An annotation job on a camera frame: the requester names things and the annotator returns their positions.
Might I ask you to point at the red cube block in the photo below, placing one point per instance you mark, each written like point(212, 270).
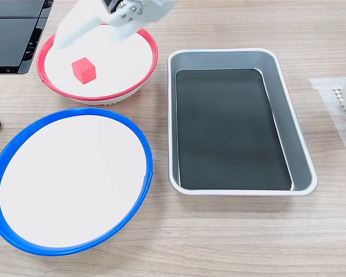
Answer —
point(83, 70)

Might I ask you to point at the red rimmed round dish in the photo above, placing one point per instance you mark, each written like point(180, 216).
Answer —
point(115, 69)

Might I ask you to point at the black tray liner mat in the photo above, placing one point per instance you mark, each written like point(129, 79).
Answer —
point(230, 130)

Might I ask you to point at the blue rimmed round dish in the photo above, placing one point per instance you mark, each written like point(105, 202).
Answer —
point(72, 181)

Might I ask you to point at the silver metal tray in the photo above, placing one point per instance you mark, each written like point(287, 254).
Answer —
point(294, 115)

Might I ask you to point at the black flat electronic device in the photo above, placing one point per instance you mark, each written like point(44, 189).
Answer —
point(8, 40)

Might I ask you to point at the white mesh anti-slip mat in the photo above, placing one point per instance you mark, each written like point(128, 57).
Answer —
point(338, 96)

